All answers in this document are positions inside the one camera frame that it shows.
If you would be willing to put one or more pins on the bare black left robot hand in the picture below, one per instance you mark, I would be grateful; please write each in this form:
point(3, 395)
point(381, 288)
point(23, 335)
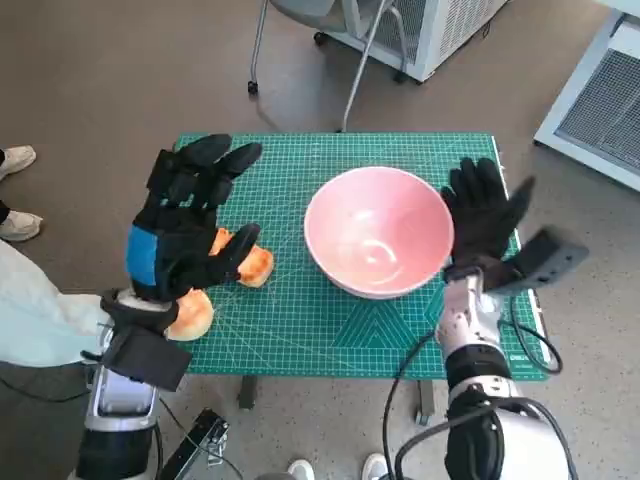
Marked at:
point(175, 250)

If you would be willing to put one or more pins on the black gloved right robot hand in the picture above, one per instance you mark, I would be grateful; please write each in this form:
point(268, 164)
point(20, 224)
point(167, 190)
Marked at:
point(480, 220)

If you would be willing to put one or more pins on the round toy bread bun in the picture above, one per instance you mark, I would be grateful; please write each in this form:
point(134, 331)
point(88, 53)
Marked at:
point(192, 317)

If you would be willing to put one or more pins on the long twisted toy bread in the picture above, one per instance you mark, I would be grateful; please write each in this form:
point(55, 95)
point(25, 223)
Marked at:
point(257, 267)

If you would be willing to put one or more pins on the pink bowl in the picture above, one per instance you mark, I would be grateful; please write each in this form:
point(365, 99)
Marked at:
point(375, 225)

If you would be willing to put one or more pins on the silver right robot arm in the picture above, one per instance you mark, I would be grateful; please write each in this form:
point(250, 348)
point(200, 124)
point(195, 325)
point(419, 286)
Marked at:
point(475, 370)

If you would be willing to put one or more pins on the green cutting mat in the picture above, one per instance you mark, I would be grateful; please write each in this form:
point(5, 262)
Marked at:
point(280, 320)

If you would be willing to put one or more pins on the person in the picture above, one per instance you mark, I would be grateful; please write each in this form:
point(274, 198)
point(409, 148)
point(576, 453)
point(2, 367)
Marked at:
point(40, 310)

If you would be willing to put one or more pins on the person's white shoe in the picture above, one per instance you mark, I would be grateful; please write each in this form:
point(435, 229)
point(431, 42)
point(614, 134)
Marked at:
point(20, 225)
point(17, 160)

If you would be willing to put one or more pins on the white cabinet with grey mesh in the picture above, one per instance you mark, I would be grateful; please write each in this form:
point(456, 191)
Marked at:
point(595, 110)

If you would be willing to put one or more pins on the black table leg with caster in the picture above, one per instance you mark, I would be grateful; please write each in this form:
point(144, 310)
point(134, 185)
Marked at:
point(425, 400)

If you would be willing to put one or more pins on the black shiny metal stand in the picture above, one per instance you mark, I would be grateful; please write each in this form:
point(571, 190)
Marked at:
point(200, 440)

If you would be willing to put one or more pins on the white mesh cabinet on casters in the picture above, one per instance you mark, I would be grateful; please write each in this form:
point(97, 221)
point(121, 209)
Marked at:
point(450, 25)

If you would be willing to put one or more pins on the white shoe tip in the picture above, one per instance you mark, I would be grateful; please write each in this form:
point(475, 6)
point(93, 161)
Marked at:
point(301, 471)
point(376, 467)

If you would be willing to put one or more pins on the grey chair with metal legs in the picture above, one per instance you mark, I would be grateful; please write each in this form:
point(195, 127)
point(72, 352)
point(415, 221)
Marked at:
point(310, 12)

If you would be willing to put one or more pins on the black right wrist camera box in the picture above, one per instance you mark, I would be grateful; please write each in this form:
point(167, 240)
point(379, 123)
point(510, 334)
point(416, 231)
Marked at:
point(545, 260)

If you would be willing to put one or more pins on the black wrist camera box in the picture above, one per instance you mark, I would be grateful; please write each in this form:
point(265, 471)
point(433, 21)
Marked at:
point(545, 260)
point(145, 350)

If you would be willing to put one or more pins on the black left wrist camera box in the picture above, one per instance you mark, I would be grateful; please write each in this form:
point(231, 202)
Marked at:
point(145, 350)

